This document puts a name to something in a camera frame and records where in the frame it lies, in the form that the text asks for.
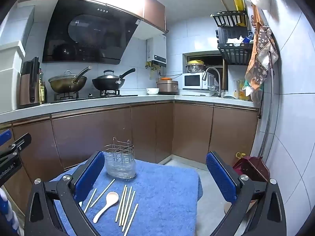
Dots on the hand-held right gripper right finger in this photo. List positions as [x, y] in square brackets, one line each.
[221, 179]

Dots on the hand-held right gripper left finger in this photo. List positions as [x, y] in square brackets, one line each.
[91, 174]

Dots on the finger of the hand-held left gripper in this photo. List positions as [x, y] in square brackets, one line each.
[5, 139]
[18, 143]

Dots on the wooden chopstick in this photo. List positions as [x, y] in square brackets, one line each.
[123, 205]
[131, 219]
[120, 204]
[102, 193]
[127, 205]
[129, 211]
[90, 200]

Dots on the clear plastic utensil holder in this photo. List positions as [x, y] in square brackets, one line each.
[120, 167]

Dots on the small yellow plastic object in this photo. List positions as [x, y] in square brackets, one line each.
[240, 155]

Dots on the red dustpan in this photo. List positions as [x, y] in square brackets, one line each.
[251, 168]

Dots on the brown base cabinets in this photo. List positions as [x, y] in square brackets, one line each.
[86, 137]

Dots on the cooking oil bottle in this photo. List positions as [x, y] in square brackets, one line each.
[43, 91]

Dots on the brown electric kettle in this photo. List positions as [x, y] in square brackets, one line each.
[28, 83]

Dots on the blue terry towel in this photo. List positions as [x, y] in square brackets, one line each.
[160, 196]

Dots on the white boxy casing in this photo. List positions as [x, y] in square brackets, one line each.
[12, 73]

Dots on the white kitchen countertop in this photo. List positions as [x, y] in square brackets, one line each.
[98, 102]

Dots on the brass wok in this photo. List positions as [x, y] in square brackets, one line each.
[66, 86]

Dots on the black gas stove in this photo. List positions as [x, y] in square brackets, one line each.
[86, 97]

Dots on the glass wok lid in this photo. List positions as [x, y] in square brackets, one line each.
[64, 78]

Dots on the yellow dish soap bottle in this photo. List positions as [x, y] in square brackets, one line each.
[239, 91]

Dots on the black wok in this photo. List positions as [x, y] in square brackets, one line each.
[105, 84]

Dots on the white microwave oven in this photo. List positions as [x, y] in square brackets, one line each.
[194, 81]

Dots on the white bowl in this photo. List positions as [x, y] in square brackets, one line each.
[152, 91]

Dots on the chrome kitchen faucet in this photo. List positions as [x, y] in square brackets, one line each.
[217, 75]

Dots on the brown rice cooker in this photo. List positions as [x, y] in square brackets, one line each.
[167, 86]

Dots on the steel mixing bowl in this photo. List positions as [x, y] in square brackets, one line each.
[195, 68]

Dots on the yellow pot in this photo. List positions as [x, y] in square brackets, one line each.
[195, 62]

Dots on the floral hanging cloth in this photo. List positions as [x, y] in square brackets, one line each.
[260, 49]

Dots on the black range hood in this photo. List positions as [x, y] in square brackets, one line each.
[93, 29]

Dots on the white water heater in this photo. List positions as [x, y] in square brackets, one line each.
[157, 51]

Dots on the yellow foil roll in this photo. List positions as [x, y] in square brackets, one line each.
[239, 7]

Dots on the wooden rolling pin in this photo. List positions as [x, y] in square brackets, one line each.
[224, 4]

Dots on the black wall rack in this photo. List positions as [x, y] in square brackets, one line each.
[233, 54]

